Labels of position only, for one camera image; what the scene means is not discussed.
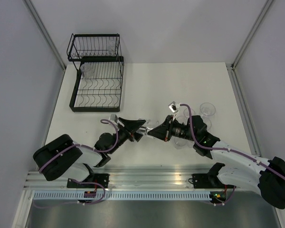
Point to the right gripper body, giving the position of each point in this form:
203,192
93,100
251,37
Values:
176,129

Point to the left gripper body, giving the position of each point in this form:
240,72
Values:
124,135

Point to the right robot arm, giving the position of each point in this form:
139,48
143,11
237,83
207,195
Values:
263,176

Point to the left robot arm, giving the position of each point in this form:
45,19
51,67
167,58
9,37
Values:
64,157

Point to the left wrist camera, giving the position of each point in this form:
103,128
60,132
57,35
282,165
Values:
114,119

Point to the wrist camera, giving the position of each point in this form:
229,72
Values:
174,107
114,119

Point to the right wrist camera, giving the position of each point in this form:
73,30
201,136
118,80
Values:
174,107

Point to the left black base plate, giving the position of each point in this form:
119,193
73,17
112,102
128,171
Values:
89,182

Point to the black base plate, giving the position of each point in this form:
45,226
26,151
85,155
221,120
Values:
89,182
205,181

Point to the black wire dish rack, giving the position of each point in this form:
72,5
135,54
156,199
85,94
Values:
103,93

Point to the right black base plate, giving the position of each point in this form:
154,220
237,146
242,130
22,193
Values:
205,181

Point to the aluminium mounting rail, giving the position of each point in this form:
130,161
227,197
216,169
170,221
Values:
129,178

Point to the white slotted cable duct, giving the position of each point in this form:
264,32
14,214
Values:
123,195

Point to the left aluminium frame post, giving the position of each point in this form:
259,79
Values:
44,32

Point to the aluminium frame post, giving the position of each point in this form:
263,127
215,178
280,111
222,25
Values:
252,32
44,32

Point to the right aluminium frame post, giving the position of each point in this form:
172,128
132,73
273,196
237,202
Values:
252,32

